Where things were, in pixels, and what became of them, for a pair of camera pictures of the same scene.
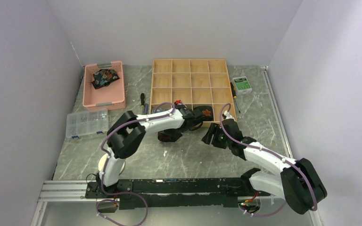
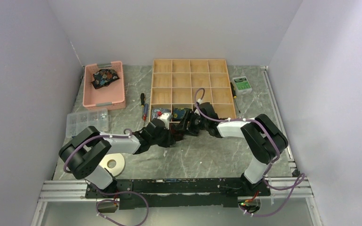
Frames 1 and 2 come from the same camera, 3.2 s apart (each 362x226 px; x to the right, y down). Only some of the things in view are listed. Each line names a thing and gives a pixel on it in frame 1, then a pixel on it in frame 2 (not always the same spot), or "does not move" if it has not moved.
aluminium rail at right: x=276 y=107 does not move
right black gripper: x=214 y=129 to x=189 y=116
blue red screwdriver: x=146 y=108 does not move
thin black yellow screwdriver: x=234 y=94 does not move
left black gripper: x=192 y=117 to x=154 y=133
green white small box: x=241 y=85 does not move
